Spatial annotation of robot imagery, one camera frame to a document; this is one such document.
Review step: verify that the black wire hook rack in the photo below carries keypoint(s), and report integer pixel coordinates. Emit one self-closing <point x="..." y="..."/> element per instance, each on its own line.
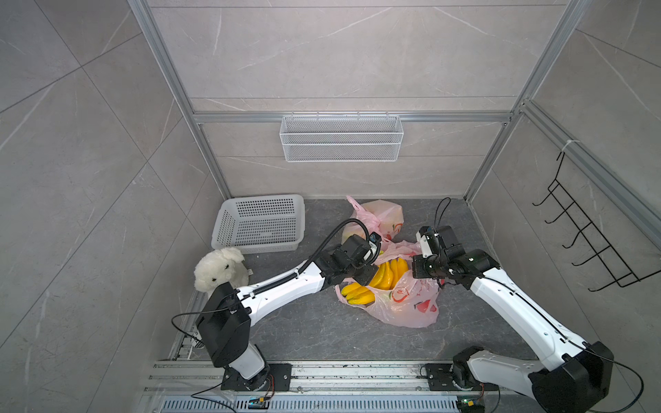
<point x="619" y="272"/>

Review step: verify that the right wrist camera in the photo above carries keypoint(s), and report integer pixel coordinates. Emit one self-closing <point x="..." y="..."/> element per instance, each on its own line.
<point x="426" y="240"/>

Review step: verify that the white wire mesh shelf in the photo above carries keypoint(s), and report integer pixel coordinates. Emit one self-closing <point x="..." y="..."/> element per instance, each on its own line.
<point x="334" y="138"/>

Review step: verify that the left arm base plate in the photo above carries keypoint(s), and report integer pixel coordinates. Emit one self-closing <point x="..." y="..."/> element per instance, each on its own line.
<point x="274" y="378"/>

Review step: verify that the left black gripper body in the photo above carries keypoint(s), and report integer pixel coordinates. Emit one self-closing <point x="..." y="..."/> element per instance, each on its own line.
<point x="361" y="274"/>

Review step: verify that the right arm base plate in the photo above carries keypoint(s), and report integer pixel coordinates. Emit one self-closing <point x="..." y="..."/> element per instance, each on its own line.
<point x="440" y="378"/>

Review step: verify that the aluminium mounting rail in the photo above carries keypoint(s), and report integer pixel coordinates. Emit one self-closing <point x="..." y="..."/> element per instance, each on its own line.
<point x="318" y="386"/>

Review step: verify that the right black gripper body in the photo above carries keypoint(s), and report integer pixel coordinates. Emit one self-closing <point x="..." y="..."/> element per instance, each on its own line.
<point x="426" y="268"/>

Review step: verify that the pink strawberry plastic bag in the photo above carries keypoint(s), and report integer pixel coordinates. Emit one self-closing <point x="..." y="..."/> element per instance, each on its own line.
<point x="412" y="303"/>

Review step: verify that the white plush toy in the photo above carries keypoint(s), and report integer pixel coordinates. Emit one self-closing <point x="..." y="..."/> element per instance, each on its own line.
<point x="219" y="267"/>

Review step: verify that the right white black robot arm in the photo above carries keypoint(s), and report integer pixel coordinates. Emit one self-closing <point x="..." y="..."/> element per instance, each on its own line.
<point x="568" y="373"/>

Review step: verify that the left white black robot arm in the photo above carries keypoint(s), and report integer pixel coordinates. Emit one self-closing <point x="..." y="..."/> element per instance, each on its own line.
<point x="234" y="306"/>

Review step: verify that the orange yellow banana bunch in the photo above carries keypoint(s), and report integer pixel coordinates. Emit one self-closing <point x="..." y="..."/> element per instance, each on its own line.
<point x="386" y="278"/>

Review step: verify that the white plastic basket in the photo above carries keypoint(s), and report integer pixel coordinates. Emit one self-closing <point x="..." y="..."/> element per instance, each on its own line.
<point x="260" y="224"/>

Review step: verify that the pink plastic bag front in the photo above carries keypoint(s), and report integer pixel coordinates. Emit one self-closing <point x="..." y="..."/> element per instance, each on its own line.
<point x="383" y="217"/>

